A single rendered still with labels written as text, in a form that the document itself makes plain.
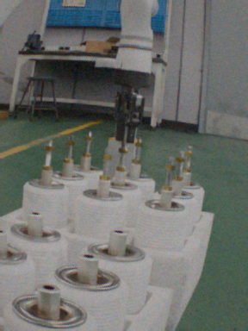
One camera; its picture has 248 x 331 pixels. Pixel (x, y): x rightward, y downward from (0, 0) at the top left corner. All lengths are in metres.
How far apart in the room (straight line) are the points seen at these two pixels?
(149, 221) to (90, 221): 0.11
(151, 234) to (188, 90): 5.07
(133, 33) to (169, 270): 0.48
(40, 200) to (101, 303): 0.50
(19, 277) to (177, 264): 0.41
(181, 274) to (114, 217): 0.17
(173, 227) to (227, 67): 5.10
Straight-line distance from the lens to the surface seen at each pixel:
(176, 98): 5.98
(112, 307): 0.55
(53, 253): 0.69
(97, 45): 5.62
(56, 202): 1.01
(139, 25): 1.07
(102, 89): 6.08
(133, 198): 1.09
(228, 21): 6.06
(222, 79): 5.97
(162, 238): 0.95
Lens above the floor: 0.47
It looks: 9 degrees down
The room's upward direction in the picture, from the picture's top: 7 degrees clockwise
